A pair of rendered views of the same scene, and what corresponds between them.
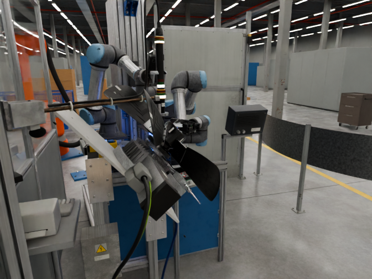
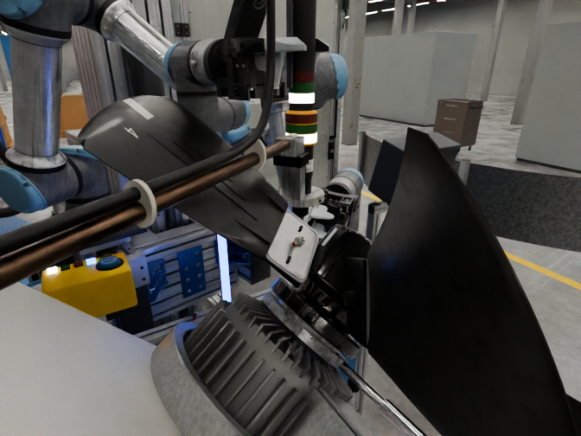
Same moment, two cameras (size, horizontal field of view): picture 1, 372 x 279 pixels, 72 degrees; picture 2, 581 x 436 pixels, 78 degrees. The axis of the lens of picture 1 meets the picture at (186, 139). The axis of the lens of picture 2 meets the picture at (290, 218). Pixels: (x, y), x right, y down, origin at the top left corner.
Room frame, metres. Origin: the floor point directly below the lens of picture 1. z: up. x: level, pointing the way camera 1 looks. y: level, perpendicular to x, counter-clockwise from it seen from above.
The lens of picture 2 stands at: (0.79, 0.26, 1.46)
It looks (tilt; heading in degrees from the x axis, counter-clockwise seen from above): 23 degrees down; 346
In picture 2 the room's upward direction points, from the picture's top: straight up
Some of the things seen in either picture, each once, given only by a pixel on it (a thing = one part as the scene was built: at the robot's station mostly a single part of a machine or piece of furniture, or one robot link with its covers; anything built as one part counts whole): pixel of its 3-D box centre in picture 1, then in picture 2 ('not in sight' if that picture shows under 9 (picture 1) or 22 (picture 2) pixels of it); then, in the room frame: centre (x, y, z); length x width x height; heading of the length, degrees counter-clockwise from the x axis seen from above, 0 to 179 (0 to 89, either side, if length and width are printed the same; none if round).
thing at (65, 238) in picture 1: (48, 224); not in sight; (1.00, 0.61, 0.85); 0.36 x 0.24 x 0.03; 18
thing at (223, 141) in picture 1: (223, 147); (372, 231); (1.78, -0.28, 0.96); 0.03 x 0.03 x 0.20; 18
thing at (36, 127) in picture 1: (37, 130); not in sight; (0.81, 0.48, 1.31); 0.05 x 0.04 x 0.05; 143
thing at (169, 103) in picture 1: (170, 108); (236, 144); (2.10, 0.13, 1.20); 0.13 x 0.12 x 0.14; 102
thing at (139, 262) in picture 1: (129, 264); not in sight; (1.08, 0.29, 0.56); 0.19 x 0.04 x 0.04; 108
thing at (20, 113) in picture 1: (21, 113); not in sight; (0.78, 0.50, 1.37); 0.10 x 0.07 x 0.09; 143
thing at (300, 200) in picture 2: (160, 105); (298, 169); (1.27, 0.13, 1.33); 0.09 x 0.07 x 0.10; 143
